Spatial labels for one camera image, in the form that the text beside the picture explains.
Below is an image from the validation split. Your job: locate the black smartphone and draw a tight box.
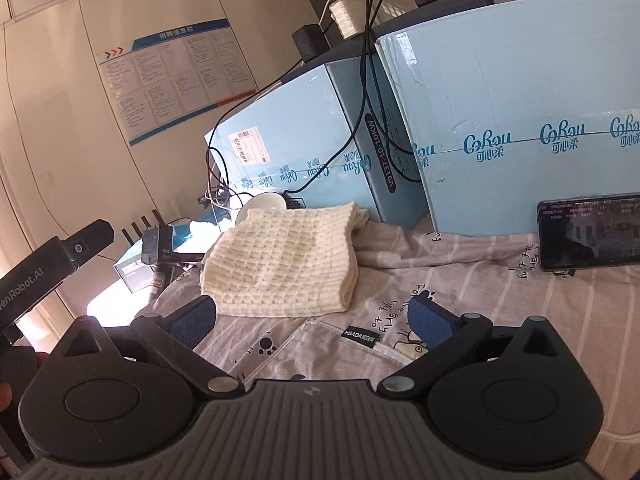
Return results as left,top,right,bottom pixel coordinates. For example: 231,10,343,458
537,193,640,273

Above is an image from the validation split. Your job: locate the dark flat box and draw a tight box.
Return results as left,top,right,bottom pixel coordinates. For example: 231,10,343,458
369,0,495,28

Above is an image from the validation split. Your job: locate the cream waffle knit towel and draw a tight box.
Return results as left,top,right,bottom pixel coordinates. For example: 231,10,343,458
200,201,372,319

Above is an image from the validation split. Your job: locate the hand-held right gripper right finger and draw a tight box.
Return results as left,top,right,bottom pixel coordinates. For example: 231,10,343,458
376,295,576,401

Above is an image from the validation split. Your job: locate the black device on stand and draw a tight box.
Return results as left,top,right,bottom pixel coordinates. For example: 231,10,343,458
141,226,206,306

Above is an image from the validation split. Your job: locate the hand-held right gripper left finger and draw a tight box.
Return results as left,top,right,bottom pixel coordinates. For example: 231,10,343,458
52,296,246,401

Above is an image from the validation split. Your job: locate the large light blue cardboard box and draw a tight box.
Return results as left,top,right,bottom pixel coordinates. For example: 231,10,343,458
375,0,640,237

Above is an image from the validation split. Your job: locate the white power adapter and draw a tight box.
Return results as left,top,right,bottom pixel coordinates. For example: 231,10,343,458
329,0,363,39

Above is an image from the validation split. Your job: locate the black cable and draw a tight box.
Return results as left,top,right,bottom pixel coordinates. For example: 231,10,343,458
206,0,396,211
342,0,426,184

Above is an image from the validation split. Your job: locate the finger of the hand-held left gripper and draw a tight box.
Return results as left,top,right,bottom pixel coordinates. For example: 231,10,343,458
60,218,115,272

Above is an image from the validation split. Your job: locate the wall poster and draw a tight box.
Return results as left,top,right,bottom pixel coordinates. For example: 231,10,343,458
96,18,259,147

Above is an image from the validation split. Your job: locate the light blue box with label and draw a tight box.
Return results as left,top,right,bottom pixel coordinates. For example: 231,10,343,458
203,52,432,232

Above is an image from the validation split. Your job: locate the printed striped bedsheet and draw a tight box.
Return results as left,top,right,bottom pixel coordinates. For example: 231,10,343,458
150,220,640,480

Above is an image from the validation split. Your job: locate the small black adapter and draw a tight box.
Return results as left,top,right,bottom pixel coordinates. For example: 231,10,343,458
292,24,329,64

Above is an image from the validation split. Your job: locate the white bowl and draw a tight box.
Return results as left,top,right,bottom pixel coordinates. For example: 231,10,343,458
234,193,289,227

